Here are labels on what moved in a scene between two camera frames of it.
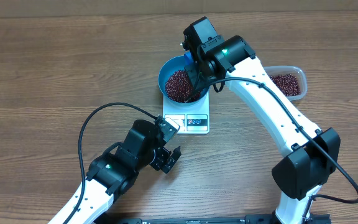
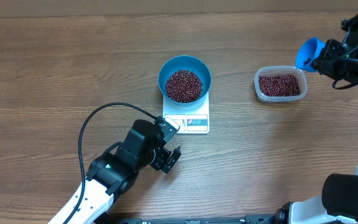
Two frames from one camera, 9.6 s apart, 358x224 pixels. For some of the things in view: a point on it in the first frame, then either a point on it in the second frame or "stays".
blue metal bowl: (176, 63) stays
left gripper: (160, 160) stays
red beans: (179, 88) stays
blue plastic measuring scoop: (188, 57) to (307, 51)
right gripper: (201, 82) to (326, 66)
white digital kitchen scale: (192, 119) stays
